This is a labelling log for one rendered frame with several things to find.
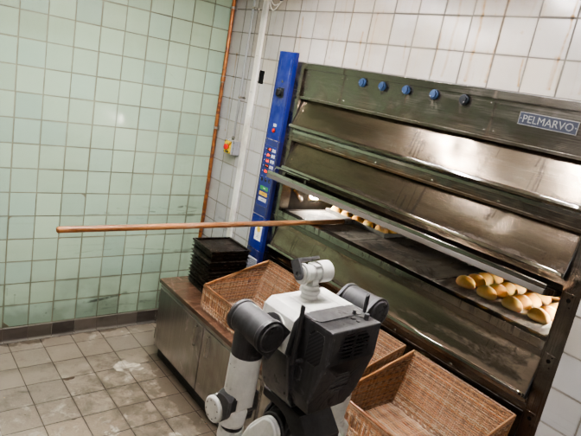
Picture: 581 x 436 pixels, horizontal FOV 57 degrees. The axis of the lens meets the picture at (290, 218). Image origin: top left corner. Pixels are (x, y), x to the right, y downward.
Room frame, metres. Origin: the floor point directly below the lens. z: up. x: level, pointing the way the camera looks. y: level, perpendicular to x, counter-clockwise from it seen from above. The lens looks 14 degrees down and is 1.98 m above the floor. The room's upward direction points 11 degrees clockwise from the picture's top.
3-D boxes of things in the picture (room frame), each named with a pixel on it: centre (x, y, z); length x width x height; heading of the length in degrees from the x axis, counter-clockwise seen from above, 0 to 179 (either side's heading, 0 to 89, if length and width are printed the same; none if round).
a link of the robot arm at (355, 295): (1.64, -0.28, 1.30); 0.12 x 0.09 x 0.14; 42
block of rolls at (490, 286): (2.52, -1.21, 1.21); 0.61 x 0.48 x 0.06; 130
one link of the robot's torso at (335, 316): (1.48, -0.14, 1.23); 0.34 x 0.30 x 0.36; 133
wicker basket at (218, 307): (2.95, 0.08, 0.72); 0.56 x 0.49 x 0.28; 42
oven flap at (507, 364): (2.68, -0.50, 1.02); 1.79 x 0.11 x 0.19; 40
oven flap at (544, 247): (2.68, -0.50, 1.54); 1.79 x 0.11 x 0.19; 40
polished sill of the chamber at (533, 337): (2.69, -0.52, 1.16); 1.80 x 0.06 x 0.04; 40
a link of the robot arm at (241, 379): (1.37, 0.06, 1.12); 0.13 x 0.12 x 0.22; 134
